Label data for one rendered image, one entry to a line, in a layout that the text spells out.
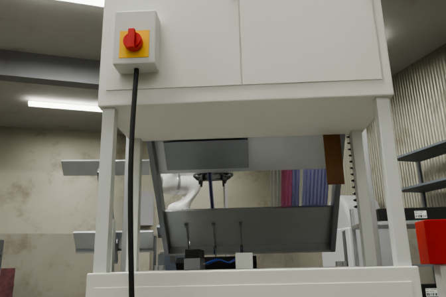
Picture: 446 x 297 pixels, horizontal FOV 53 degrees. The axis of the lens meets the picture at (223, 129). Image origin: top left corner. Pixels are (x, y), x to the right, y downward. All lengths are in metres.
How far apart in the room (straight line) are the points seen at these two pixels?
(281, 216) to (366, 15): 0.94
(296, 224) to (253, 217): 0.18
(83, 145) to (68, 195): 1.05
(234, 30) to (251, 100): 0.19
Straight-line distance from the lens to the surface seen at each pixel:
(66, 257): 9.20
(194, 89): 1.08
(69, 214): 9.27
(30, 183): 9.38
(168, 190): 2.41
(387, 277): 1.04
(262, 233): 1.90
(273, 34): 1.14
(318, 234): 1.93
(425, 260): 1.90
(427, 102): 6.66
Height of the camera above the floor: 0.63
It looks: 17 degrees up
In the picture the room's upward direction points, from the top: 1 degrees counter-clockwise
